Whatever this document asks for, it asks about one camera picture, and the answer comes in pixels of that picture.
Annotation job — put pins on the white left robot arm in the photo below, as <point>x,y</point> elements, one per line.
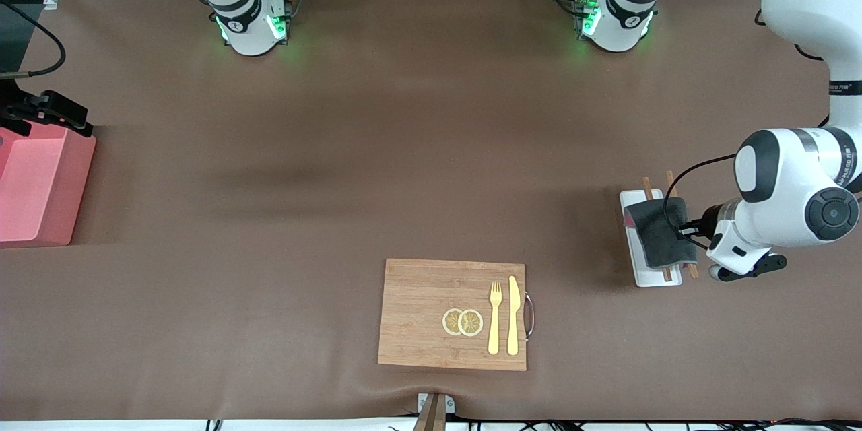
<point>794,188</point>

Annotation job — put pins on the grey metal table bracket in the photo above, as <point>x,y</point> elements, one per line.
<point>423,404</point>

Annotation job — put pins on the bamboo cutting board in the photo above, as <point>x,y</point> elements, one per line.
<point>417,310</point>

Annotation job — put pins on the dark grey cloth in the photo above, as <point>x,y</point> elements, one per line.
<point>653,236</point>

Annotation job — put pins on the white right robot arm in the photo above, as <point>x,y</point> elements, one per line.
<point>246,27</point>

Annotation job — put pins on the pink plastic bin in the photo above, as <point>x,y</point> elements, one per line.
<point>40,202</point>

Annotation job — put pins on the yellow plastic fork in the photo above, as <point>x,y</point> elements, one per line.
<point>494,330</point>

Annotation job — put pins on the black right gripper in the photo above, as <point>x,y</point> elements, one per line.
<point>28,110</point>

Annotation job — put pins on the brown wooden strut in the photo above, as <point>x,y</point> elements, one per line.
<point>431,417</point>

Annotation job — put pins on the white rectangular tray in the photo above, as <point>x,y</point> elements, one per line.
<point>632,199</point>

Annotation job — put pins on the lemon slice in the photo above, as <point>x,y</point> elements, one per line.
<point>471,323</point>
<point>450,322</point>

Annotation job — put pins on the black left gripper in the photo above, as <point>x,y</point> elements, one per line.
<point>708,220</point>

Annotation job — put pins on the yellow plastic knife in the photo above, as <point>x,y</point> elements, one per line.
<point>513,316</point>

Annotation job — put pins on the brown table cover mat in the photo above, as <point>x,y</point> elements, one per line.
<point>269,215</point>

